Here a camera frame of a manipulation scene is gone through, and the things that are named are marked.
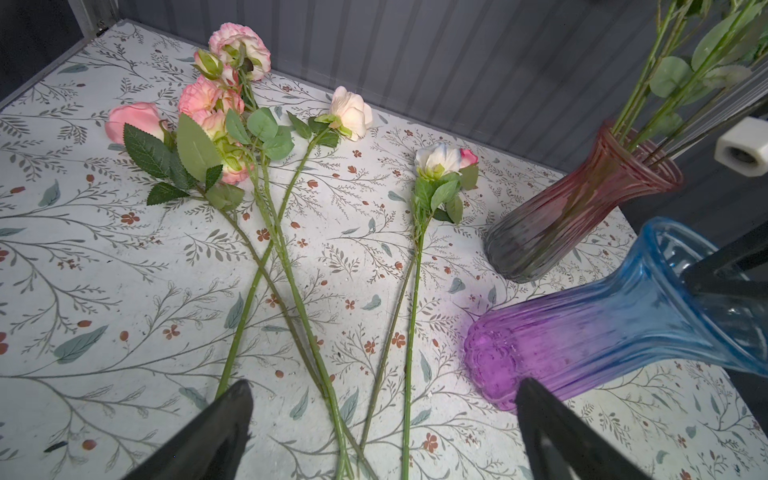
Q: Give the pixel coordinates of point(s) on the pink rose large leaves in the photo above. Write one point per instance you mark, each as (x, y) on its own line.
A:
(191, 163)

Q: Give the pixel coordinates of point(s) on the blue purple glass vase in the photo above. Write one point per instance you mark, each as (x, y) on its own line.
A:
(580, 338)

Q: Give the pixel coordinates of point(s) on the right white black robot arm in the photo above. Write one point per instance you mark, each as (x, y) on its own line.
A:
(743, 149)

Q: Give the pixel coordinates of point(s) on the white pink bud spray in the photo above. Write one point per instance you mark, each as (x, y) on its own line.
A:
(442, 172)

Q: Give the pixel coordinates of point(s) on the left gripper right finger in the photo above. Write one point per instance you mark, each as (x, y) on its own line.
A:
(559, 445)

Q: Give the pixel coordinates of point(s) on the floral patterned table mat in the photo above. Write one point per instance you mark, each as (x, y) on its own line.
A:
(117, 316)

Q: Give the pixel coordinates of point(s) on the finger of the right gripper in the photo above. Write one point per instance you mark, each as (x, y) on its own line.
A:
(720, 273)

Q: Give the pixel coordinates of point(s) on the red pink glass vase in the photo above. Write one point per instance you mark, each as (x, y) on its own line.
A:
(528, 242)

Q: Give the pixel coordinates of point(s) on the pale pink flower spray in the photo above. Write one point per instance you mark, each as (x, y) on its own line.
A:
(235, 58)

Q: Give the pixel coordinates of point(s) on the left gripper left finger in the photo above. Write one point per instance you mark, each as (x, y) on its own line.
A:
(209, 447)

